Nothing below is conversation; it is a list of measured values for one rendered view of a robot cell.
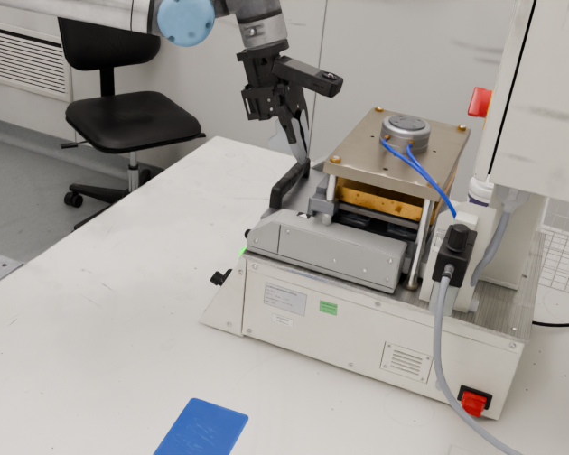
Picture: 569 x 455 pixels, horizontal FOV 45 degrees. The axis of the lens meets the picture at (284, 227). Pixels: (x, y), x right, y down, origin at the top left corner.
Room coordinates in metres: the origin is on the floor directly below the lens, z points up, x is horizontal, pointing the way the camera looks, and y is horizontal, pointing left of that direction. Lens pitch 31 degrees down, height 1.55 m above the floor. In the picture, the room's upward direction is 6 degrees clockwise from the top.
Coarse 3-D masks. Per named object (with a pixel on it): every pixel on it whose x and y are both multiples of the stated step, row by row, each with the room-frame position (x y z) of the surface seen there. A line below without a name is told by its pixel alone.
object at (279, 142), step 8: (296, 120) 1.11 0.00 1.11; (280, 128) 1.10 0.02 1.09; (296, 128) 1.10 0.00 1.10; (272, 136) 1.11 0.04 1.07; (280, 136) 1.10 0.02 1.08; (296, 136) 1.09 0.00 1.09; (272, 144) 1.11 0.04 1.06; (280, 144) 1.10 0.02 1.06; (288, 144) 1.10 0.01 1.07; (296, 144) 1.08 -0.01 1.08; (288, 152) 1.10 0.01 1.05; (296, 152) 1.09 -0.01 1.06; (304, 152) 1.10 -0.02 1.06; (296, 160) 1.10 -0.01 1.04; (304, 160) 1.10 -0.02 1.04
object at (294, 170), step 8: (296, 168) 1.13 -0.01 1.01; (304, 168) 1.15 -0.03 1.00; (288, 176) 1.09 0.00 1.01; (296, 176) 1.11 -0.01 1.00; (304, 176) 1.17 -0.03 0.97; (280, 184) 1.06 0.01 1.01; (288, 184) 1.07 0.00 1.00; (272, 192) 1.05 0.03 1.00; (280, 192) 1.04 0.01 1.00; (272, 200) 1.05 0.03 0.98; (280, 200) 1.04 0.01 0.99; (280, 208) 1.05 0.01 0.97
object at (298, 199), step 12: (300, 180) 1.16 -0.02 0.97; (312, 180) 1.17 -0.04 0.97; (288, 192) 1.11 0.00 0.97; (300, 192) 1.11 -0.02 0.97; (312, 192) 1.12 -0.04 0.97; (288, 204) 1.06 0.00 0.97; (300, 204) 1.07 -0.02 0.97; (264, 216) 1.01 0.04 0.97; (312, 216) 1.02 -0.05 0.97; (432, 240) 0.99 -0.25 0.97; (408, 264) 0.93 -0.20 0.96; (420, 276) 0.92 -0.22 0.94
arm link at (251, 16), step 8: (232, 0) 1.11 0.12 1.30; (240, 0) 1.11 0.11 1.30; (248, 0) 1.11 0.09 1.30; (256, 0) 1.11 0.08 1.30; (264, 0) 1.11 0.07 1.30; (272, 0) 1.12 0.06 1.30; (232, 8) 1.12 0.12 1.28; (240, 8) 1.11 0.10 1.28; (248, 8) 1.11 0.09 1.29; (256, 8) 1.11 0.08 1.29; (264, 8) 1.11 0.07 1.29; (272, 8) 1.12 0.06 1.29; (280, 8) 1.14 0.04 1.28; (240, 16) 1.12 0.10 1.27; (248, 16) 1.11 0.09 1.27; (256, 16) 1.11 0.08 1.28; (264, 16) 1.11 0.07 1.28
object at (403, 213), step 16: (336, 192) 0.98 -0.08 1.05; (352, 192) 0.97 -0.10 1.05; (368, 192) 0.97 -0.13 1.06; (384, 192) 0.97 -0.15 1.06; (400, 192) 0.98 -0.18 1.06; (448, 192) 1.07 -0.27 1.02; (352, 208) 0.97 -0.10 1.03; (368, 208) 0.97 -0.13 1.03; (384, 208) 0.96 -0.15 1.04; (400, 208) 0.95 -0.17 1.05; (416, 208) 0.94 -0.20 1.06; (400, 224) 0.95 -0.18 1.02; (416, 224) 0.94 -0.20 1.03; (432, 224) 0.93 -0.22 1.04
